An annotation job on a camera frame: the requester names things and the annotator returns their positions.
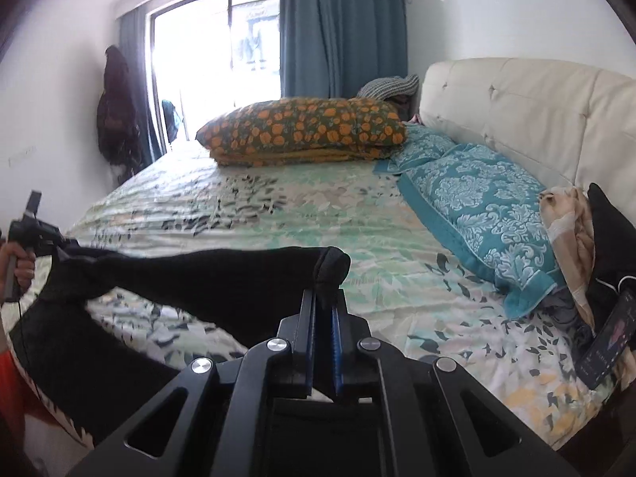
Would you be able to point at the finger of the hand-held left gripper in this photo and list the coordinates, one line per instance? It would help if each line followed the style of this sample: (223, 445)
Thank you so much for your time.
(74, 248)

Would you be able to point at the dark hanging jacket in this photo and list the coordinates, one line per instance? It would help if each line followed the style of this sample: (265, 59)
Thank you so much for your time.
(117, 109)

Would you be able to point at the orange cloth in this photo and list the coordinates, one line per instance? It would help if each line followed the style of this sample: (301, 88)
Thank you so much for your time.
(20, 397)

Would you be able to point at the narrow blue curtain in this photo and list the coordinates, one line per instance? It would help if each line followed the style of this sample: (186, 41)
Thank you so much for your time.
(134, 84)

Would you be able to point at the cream tufted headboard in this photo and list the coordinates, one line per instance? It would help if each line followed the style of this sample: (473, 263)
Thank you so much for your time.
(536, 104)

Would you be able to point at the blue bag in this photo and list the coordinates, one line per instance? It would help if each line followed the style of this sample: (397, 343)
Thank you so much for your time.
(170, 117)

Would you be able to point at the white wall trunking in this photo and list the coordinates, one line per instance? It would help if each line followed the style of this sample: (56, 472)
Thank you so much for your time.
(22, 155)

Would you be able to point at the person's left hand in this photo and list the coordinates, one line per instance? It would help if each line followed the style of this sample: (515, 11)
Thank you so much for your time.
(24, 272)

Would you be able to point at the black pants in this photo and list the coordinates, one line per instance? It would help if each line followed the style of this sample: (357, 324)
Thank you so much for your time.
(198, 278)

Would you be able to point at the black smartphone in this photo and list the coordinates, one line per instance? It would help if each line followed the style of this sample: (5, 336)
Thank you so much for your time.
(608, 343)

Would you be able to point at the glass balcony door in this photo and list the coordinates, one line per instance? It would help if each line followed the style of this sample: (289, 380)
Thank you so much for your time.
(213, 59)

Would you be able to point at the small teal damask pillow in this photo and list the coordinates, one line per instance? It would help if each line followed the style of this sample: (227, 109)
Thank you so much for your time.
(417, 151)

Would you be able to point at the wide blue curtain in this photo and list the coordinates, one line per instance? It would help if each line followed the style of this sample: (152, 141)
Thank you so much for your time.
(343, 30)

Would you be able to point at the large teal damask pillow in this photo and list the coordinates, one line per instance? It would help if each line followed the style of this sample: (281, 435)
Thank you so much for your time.
(477, 208)

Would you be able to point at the bed with leaf print sheet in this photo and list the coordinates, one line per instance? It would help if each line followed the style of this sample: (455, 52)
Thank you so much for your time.
(308, 208)

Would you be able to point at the beige printed cloth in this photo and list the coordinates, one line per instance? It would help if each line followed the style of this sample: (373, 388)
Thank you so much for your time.
(566, 238)

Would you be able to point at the grey striped cloth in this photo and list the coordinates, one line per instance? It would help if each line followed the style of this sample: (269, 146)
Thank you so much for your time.
(387, 85)

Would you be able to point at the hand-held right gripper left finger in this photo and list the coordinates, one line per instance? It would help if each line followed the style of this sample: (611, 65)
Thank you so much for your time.
(308, 343)

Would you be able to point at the black garment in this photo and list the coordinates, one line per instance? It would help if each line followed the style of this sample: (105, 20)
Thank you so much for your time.
(608, 238)

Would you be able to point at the orange floral pillow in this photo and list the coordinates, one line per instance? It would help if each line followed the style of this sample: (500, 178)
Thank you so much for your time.
(308, 124)

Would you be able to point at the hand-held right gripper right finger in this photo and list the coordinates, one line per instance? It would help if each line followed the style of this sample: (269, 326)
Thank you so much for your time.
(339, 353)

